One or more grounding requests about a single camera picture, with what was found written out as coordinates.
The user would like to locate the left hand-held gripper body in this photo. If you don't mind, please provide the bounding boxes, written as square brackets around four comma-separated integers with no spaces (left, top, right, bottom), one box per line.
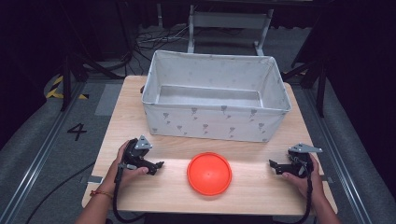
[119,134,154,175]

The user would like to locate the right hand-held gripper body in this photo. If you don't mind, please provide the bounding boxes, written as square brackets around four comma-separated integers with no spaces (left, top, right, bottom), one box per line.
[285,142,323,179]

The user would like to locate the orange round plastic disc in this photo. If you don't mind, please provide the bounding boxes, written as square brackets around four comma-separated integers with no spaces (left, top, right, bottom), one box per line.
[186,151,233,197]

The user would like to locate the white fabric storage box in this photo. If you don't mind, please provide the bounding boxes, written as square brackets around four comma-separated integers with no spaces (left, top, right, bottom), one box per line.
[140,49,293,144]

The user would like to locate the person's left hand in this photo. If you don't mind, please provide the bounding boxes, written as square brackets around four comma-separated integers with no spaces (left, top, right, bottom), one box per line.
[106,139,149,194]

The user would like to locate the person's right hand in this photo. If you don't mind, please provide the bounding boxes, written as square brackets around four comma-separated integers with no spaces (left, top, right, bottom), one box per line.
[281,153,327,203]

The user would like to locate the black metal stand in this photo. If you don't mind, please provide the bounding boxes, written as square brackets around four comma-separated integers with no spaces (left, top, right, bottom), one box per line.
[59,52,125,112]
[281,57,328,119]

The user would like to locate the yellow and black hazard tape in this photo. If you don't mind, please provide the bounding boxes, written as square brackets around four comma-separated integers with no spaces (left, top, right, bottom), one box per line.
[45,75,90,101]

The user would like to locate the grey metal stand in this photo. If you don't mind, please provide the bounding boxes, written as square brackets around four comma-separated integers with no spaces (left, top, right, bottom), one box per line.
[187,4,275,57]

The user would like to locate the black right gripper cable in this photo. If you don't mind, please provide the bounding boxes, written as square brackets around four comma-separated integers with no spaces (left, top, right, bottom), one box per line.
[274,157,314,224]

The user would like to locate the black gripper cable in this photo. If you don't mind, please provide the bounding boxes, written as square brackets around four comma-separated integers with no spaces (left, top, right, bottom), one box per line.
[274,157,314,224]
[112,162,148,224]

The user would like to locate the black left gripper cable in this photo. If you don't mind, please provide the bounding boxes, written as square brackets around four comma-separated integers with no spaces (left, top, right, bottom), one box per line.
[112,162,148,224]

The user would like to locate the red and yellow bracelet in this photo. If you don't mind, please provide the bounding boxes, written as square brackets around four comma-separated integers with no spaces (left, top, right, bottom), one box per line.
[89,189,115,200]

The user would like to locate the thin black floor cable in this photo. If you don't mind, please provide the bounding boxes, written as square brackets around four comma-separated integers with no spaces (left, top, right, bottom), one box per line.
[24,161,96,224]

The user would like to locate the bundle of black floor cables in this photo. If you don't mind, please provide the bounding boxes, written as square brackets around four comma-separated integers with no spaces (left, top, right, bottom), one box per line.
[120,24,191,68]

